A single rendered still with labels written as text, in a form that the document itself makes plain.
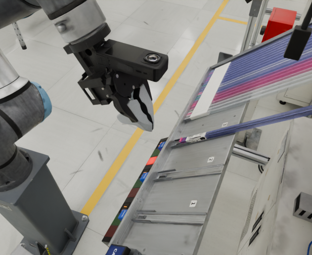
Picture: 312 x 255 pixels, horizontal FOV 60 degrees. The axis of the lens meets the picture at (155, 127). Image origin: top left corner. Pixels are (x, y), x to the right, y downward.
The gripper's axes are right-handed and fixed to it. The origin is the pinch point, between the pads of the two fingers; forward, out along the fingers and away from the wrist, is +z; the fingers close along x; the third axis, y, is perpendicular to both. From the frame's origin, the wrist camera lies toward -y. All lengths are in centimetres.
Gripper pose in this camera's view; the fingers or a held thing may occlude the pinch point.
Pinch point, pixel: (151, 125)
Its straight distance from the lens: 52.9
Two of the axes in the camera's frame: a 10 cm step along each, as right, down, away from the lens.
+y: -8.0, 0.3, 6.0
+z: 4.2, 7.3, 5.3
